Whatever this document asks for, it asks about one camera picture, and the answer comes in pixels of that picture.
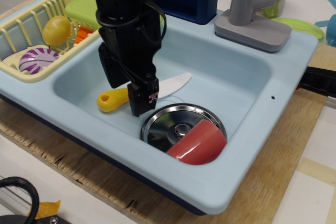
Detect black clamp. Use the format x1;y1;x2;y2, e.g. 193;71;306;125
297;67;335;98

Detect yellow handled toy knife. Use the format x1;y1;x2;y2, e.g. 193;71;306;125
97;72;192;113

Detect red plastic cup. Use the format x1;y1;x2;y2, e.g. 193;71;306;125
166;120;227;165

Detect wooden base board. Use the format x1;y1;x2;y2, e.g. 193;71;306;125
0;42;336;224

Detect black cable loop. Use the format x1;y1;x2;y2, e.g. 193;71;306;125
0;177;40;224

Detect orange tape piece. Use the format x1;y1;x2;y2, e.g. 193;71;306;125
35;200;61;220

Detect green plastic plate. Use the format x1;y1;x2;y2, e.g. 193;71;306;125
272;18;324;40

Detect steel pot lid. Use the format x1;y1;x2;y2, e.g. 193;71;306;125
140;103;227;152

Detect grey toy faucet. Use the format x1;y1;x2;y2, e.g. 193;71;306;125
214;0;292;53

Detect cream dish rack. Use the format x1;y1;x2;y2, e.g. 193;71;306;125
1;0;99;83

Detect light blue toy sink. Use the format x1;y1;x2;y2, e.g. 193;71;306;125
1;17;318;215

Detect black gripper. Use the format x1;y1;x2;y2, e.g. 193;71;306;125
96;0;166;117

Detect yellow toy potato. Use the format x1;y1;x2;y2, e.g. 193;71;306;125
42;15;71;46

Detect orange toy carrot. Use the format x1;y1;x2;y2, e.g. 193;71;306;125
75;27;93;44

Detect green plastic cutting board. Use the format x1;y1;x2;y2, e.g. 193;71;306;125
65;0;148;30

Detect purple toy cabbage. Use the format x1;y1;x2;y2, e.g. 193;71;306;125
18;48;59;74

